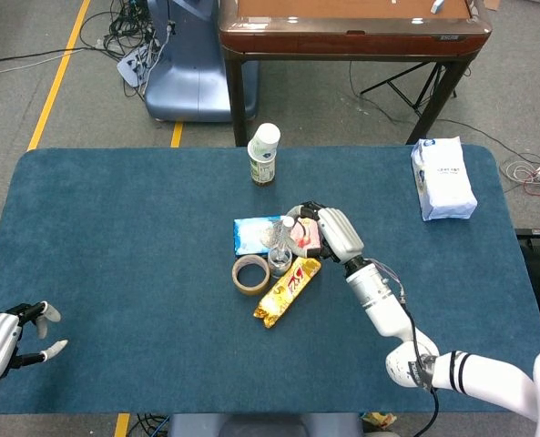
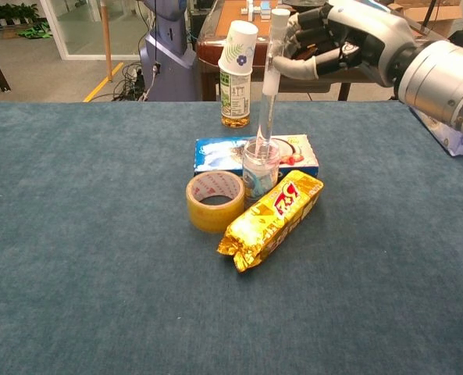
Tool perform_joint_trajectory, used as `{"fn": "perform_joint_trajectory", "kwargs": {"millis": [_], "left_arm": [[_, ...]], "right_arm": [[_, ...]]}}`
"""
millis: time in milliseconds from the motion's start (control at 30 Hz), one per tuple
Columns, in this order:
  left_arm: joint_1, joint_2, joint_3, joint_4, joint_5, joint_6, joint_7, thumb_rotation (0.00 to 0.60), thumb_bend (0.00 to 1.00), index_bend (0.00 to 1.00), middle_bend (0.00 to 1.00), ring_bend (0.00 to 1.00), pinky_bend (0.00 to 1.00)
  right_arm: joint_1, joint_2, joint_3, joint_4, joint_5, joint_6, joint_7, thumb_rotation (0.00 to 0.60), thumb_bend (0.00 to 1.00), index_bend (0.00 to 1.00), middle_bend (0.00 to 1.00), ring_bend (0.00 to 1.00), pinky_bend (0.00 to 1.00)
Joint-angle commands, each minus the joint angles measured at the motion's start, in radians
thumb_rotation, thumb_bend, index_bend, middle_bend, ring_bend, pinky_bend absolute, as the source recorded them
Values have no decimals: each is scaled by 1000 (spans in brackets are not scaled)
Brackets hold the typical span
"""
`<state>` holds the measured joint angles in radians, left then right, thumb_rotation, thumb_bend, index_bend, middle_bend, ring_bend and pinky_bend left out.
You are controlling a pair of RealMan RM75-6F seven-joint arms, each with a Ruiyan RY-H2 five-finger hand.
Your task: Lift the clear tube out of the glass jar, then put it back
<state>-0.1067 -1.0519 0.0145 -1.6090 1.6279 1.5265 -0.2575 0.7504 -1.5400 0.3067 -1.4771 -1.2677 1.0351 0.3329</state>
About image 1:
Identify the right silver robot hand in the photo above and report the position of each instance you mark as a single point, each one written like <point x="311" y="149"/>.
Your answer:
<point x="340" y="232"/>

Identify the clear plastic tube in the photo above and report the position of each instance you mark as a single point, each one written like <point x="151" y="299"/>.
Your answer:
<point x="284" y="236"/>

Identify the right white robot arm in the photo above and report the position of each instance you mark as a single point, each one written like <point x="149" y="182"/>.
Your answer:
<point x="383" y="305"/>

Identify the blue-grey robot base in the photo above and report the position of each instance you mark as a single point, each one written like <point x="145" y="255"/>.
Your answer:
<point x="187" y="77"/>

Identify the yellow foil biscuit packet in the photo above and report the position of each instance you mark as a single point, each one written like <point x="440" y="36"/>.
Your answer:
<point x="285" y="291"/>

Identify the blue cookie box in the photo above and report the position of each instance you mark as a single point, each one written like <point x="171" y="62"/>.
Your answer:
<point x="251" y="234"/>

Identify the tea bottle green label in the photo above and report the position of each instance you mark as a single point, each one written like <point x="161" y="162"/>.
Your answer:
<point x="262" y="175"/>

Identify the yellowish packing tape roll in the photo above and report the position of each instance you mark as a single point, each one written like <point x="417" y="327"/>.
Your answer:
<point x="238" y="283"/>

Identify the white tissue pack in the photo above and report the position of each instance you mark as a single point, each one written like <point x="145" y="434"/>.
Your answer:
<point x="445" y="182"/>

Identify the white paper cup blue flower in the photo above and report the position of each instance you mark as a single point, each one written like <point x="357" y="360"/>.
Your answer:
<point x="265" y="139"/>

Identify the black tripod stand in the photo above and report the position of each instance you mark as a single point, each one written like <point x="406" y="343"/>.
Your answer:
<point x="408" y="93"/>

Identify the blue felt table mat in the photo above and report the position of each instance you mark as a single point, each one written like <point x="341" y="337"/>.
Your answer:
<point x="115" y="227"/>

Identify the brown mahjong table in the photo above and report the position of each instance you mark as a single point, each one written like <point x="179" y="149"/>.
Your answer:
<point x="342" y="43"/>

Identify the yellow crumpled wrapper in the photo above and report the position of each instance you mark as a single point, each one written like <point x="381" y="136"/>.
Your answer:
<point x="379" y="419"/>

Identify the grey-blue robot torso base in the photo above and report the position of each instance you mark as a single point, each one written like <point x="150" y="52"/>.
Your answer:
<point x="260" y="427"/>

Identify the white floor power strip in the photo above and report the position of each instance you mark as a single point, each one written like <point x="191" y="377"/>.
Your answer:
<point x="130" y="66"/>

